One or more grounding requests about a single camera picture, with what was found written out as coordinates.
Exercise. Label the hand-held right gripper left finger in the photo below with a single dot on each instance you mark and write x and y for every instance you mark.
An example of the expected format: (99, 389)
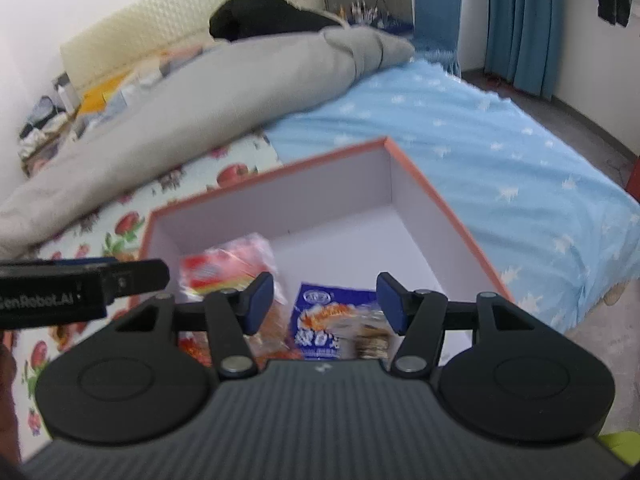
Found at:
(261, 305)

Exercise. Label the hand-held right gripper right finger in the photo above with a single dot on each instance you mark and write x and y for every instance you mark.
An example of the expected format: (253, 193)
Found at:
(390, 305)

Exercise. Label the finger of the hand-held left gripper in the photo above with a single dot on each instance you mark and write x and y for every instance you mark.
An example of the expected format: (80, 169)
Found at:
(82, 261)
(142, 277)

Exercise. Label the red snack packet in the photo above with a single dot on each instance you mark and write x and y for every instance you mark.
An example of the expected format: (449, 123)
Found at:
(220, 267)

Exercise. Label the blue snack packet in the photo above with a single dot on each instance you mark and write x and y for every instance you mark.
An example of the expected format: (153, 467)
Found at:
(325, 325)

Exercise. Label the white box with orange edge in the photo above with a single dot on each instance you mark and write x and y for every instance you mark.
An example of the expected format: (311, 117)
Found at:
(325, 200)

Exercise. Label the floral bed sheet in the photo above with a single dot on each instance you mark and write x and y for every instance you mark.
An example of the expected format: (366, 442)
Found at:
(115, 225)

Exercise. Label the heap of clothes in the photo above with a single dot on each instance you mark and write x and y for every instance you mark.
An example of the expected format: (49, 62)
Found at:
(42, 125)

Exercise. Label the yellow pillow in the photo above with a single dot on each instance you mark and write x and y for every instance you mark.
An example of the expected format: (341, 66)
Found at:
(100, 95)

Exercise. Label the blue starry bed sheet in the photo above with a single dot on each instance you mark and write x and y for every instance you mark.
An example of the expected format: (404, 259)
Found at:
(475, 160)

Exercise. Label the white canister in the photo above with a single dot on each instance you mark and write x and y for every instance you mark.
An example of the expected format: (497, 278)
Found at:
(64, 92)

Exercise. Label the grey duvet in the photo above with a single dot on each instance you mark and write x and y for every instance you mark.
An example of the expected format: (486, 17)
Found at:
(175, 110)

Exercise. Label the patterned blanket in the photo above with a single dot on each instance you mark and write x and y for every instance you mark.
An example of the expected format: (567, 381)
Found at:
(150, 65)

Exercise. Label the cream quilted headboard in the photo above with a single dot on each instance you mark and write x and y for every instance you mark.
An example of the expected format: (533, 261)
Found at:
(165, 15)

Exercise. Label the yellow-green object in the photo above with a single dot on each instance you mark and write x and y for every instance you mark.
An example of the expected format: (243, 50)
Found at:
(620, 447)

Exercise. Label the red object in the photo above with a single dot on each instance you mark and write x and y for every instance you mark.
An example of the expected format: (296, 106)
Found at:
(634, 182)

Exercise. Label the black clothing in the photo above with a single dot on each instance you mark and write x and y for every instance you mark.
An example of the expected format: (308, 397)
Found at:
(270, 15)

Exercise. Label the group of small bottles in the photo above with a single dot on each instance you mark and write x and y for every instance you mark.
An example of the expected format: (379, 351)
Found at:
(370, 14)

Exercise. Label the blue curtain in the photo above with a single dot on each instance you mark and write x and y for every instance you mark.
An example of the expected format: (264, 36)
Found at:
(525, 45)

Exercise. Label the blue chair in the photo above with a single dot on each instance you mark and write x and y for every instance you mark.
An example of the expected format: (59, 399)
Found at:
(437, 10)

